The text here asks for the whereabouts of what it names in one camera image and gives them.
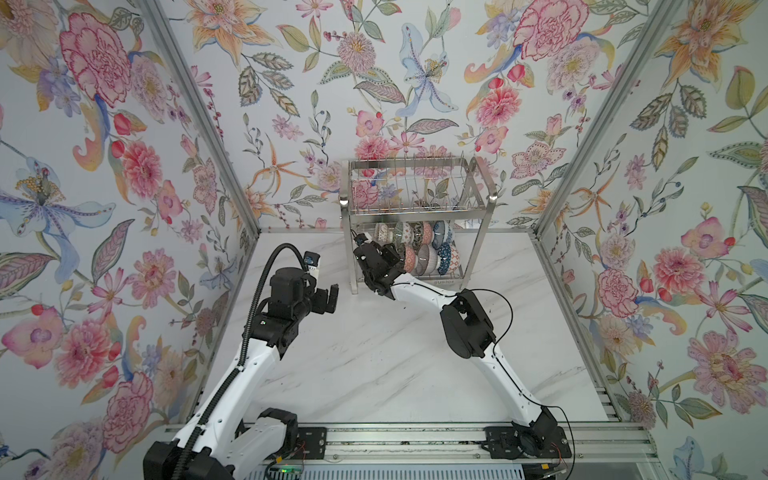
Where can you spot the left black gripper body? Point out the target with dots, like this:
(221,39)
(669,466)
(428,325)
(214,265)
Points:
(315,301)

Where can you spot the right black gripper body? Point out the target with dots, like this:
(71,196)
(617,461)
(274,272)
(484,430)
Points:
(390,259)

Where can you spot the brown white sunburst bowl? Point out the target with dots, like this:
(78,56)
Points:
(386,233)

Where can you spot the purple striped bowl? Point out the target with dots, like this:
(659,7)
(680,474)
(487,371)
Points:
(427,260)

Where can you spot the blue triangle pattern bowl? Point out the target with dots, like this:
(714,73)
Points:
(449,257)

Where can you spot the blue white floral bowl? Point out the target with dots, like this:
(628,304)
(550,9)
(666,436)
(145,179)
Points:
(442,233)

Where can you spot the grey green pattern bowl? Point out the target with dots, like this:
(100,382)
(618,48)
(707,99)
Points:
(412,233)

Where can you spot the green leaf pattern bowl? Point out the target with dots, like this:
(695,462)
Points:
(427,233)

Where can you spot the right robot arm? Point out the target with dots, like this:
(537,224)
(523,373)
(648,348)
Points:
(534,431)

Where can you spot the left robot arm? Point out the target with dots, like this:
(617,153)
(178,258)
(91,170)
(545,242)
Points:
(217,443)

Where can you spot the steel two-tier dish rack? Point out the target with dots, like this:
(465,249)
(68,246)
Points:
(455,189)

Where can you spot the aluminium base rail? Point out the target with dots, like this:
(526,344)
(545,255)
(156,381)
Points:
(462,442)

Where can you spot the left aluminium frame post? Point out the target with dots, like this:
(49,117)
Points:
(162,32)

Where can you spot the aluminium frame post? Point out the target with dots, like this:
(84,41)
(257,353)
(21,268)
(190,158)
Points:
(162,32)
(638,57)

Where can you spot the right aluminium frame post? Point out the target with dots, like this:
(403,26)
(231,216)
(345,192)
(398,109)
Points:
(638,57)

